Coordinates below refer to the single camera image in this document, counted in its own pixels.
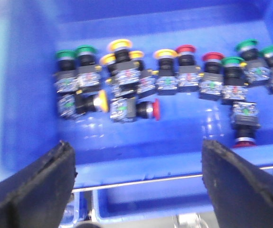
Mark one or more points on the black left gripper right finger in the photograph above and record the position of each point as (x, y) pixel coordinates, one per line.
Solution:
(241, 194)

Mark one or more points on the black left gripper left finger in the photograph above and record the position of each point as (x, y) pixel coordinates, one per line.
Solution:
(36, 196)

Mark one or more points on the red push button switch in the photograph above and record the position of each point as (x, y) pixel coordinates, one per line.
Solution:
(188, 74)
(126, 110)
(211, 83)
(245, 122)

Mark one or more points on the lower left blue crate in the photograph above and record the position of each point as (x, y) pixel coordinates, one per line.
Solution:
(145, 201)

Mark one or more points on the yellow push button switch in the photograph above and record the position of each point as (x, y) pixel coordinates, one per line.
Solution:
(71, 106)
(127, 73)
(166, 82)
(146, 86)
(109, 62)

